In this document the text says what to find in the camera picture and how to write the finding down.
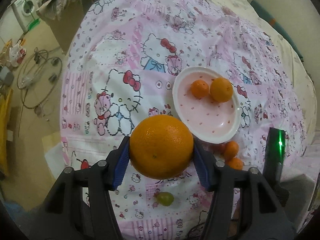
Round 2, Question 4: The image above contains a coiled cable on floor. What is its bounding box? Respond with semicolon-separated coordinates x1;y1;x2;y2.
17;48;63;116

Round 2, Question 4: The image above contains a medium orange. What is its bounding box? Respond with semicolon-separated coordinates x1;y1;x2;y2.
209;77;233;102

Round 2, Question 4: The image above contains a plastic bag on floor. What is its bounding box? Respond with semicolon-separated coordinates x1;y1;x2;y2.
9;40;27;68

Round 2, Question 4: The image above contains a small tangerine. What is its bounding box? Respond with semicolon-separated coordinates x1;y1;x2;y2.
226;157;244;170
223;141;239;161
190;80;209;99

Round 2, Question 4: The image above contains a white washing machine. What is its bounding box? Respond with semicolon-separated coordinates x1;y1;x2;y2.
11;0;39;33

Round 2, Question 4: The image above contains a pink strawberry pattern plate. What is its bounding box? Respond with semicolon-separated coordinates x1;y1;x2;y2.
172;67;241;144

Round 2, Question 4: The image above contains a pink cartoon cat bedsheet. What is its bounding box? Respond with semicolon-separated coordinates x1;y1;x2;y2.
60;0;318;240

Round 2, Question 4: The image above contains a large orange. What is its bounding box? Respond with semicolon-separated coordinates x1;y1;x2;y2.
129;115;194;180

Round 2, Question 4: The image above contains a yellow wooden frame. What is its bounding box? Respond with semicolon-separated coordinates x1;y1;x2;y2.
0;88;13;177

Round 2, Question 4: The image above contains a green grape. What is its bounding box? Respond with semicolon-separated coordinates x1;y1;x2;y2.
156;192;174;206

